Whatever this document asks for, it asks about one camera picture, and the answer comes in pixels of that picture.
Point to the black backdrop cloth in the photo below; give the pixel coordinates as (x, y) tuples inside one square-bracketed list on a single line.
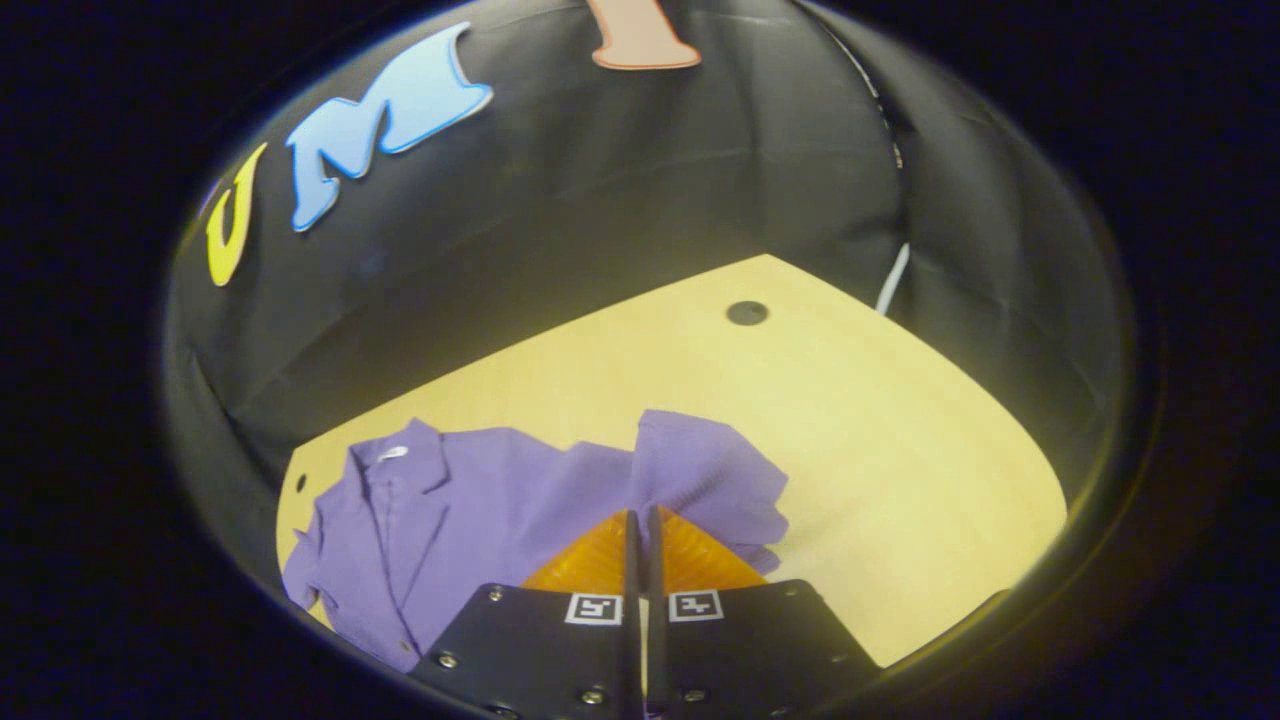
[(600, 200)]

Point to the purple shirt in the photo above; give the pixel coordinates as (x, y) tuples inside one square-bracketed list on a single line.
[(480, 500)]

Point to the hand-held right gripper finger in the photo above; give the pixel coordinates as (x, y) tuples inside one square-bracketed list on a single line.
[(654, 570), (633, 570)]

